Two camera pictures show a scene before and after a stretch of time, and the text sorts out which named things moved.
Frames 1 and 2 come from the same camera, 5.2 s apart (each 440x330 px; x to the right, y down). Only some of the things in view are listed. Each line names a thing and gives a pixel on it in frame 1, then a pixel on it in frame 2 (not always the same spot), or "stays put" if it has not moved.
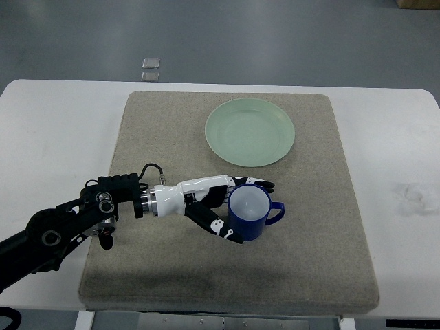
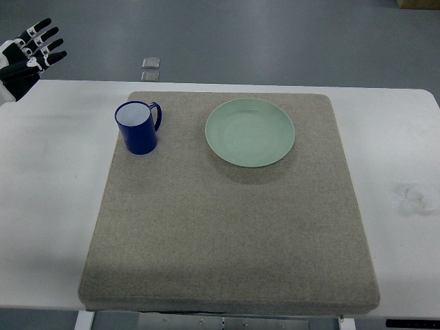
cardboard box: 418,4 stays put
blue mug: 249,207 -> 138,122
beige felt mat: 313,258 stays put
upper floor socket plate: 151,62 stays put
